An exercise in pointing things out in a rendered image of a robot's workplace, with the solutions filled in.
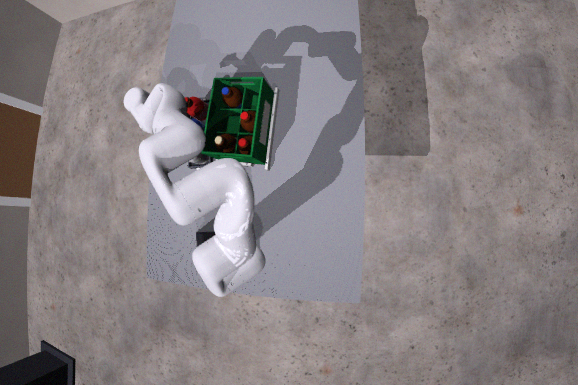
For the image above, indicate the white bottle with grey label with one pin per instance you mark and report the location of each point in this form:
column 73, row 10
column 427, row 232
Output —
column 200, row 159

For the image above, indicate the green crate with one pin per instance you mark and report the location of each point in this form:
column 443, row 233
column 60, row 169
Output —
column 258, row 96

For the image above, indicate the brown bottle with blue cap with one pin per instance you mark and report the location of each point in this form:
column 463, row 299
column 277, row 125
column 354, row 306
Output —
column 233, row 98

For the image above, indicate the blue bottle with light blue label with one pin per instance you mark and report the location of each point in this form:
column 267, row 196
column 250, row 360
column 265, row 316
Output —
column 200, row 124

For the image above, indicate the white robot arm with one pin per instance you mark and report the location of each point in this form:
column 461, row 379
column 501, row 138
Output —
column 223, row 183

